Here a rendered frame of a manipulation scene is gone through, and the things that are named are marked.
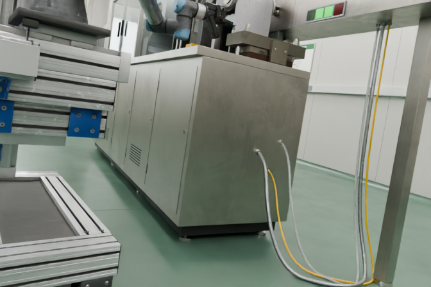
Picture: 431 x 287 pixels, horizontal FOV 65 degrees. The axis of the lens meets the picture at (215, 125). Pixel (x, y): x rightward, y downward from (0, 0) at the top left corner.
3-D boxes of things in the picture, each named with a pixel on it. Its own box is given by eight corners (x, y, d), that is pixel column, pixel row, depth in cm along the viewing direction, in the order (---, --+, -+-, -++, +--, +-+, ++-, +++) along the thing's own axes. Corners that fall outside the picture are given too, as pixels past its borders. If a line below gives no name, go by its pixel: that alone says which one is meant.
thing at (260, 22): (230, 38, 180) (236, 3, 179) (265, 47, 192) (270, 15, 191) (231, 38, 180) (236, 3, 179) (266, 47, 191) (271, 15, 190)
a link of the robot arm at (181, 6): (170, 15, 167) (172, -3, 166) (190, 20, 172) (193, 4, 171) (176, 12, 160) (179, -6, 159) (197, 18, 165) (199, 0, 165)
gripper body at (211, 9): (228, 7, 173) (208, 0, 167) (226, 24, 173) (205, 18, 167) (221, 10, 179) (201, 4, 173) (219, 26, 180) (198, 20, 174)
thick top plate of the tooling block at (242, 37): (225, 45, 174) (227, 33, 174) (285, 60, 194) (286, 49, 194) (242, 42, 160) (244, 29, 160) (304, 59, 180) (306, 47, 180)
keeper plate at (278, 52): (267, 61, 169) (271, 40, 168) (283, 65, 174) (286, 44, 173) (270, 61, 167) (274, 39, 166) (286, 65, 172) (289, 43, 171)
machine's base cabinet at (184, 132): (88, 147, 369) (99, 69, 364) (145, 151, 401) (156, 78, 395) (173, 248, 150) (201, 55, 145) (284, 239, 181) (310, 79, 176)
